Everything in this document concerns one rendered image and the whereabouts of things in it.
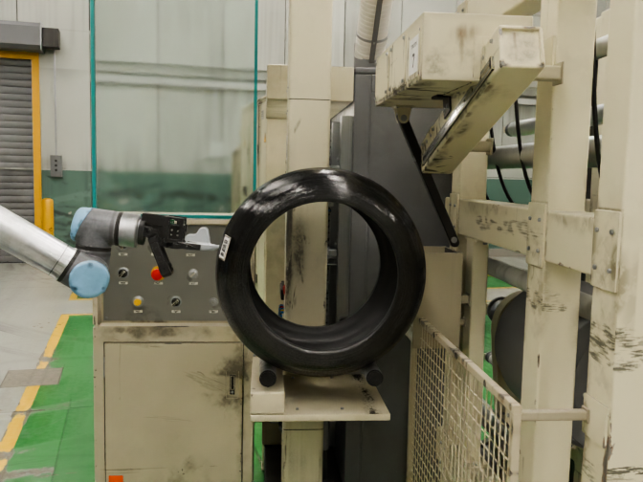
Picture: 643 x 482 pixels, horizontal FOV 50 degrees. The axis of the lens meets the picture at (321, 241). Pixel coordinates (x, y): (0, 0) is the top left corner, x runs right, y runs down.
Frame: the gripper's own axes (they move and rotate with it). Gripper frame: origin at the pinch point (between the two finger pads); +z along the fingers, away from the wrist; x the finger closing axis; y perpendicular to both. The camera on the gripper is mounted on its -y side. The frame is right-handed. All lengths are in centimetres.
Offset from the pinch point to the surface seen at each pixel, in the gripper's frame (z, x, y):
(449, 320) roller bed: 73, 20, -15
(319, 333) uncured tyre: 32.7, 15.2, -22.8
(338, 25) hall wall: 99, 964, 279
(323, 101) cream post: 25, 27, 46
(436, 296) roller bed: 68, 20, -8
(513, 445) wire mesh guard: 64, -60, -23
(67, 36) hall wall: -302, 879, 180
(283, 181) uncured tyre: 15.5, -8.4, 20.5
